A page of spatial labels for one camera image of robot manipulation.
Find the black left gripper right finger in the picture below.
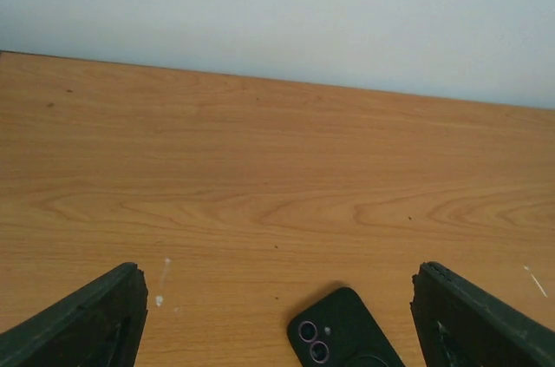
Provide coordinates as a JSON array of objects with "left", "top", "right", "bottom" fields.
[{"left": 410, "top": 262, "right": 554, "bottom": 366}]

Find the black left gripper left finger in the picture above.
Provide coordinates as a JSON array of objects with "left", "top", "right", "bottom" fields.
[{"left": 1, "top": 262, "right": 148, "bottom": 366}]

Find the black phone case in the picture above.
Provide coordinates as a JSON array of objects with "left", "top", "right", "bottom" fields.
[{"left": 286, "top": 286, "right": 403, "bottom": 367}]

